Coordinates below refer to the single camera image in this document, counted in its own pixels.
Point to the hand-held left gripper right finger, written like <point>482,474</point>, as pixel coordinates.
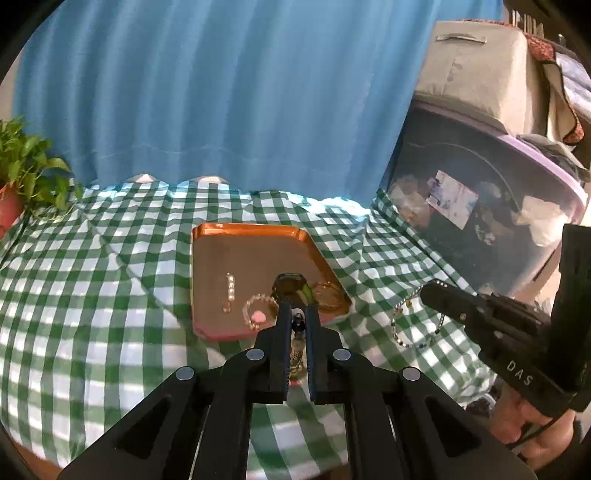
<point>313,332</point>

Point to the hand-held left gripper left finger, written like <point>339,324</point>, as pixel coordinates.
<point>284,332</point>

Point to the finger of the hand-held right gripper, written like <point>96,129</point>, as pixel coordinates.
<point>450,302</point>

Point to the orange metal tray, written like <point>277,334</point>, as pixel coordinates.
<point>249,258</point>

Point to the person's right hand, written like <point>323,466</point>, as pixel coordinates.
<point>512,415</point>

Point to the clear plastic storage bin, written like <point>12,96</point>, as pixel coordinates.
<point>485,258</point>

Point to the white printed card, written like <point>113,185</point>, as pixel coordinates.
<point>452,201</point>

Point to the white crumpled cloth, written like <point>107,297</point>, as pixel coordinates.
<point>542,221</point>

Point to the grey garment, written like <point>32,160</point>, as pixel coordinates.
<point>549,150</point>

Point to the green checkered tablecloth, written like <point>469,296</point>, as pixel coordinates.
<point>92,300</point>

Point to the red patterned cloth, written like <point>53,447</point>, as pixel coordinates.
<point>572,131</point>

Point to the grey fabric storage bag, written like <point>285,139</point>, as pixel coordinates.
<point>480,69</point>

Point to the blue curtain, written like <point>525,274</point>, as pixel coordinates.
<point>231,92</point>

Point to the green potted plant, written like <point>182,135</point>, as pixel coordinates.
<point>27,170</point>

